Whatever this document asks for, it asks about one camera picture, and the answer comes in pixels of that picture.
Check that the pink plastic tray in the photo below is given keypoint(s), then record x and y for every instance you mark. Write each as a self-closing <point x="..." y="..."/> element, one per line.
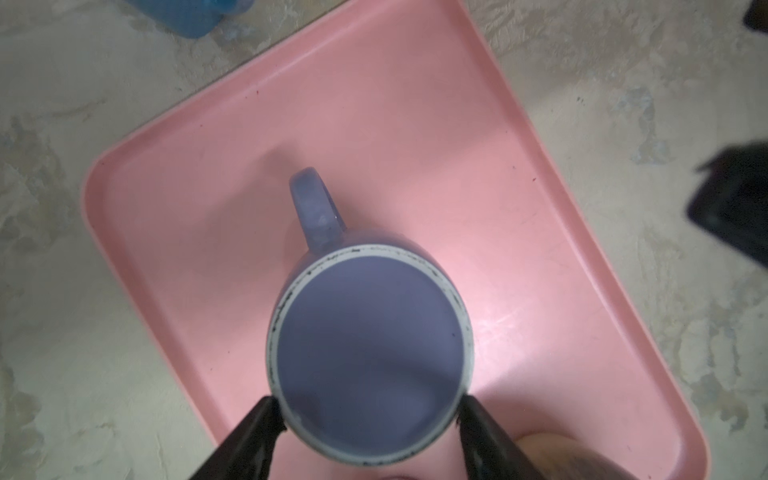
<point x="402" y="109"/>

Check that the purple ceramic mug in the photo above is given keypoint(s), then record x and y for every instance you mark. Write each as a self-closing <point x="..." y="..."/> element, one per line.
<point x="370" y="347"/>

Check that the blue dotted ceramic mug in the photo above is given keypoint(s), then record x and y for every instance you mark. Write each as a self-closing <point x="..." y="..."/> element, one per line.
<point x="191" y="18"/>

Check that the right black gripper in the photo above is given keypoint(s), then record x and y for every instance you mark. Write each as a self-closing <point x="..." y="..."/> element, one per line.
<point x="731" y="203"/>

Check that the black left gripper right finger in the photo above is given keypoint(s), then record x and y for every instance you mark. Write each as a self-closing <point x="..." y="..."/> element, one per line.
<point x="488" y="452"/>

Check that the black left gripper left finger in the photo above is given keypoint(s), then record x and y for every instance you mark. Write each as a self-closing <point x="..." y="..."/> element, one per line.
<point x="247" y="452"/>

